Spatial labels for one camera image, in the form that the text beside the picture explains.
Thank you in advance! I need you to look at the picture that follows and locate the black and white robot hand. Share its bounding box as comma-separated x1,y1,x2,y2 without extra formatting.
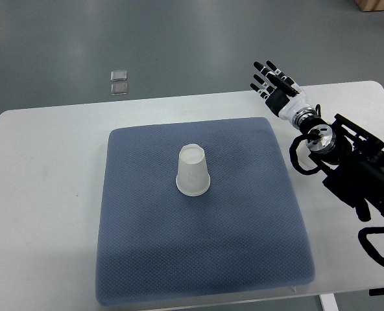
250,61,309,122

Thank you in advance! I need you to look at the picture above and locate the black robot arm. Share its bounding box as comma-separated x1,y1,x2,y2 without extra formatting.
289,106,384,267

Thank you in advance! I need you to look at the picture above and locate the wooden box corner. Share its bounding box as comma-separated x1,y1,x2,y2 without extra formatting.
354,0,384,12

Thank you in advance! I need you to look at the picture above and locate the white paper cup on cushion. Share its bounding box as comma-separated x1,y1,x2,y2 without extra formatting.
176,143,211,196

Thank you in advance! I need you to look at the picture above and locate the blue grey fabric cushion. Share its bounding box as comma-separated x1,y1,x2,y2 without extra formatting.
96,117,315,306

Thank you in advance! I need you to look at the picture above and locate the upper metal floor plate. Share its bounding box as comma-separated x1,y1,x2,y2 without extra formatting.
110,69,128,81

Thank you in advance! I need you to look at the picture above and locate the white table leg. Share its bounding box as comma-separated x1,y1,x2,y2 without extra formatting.
319,294,339,311

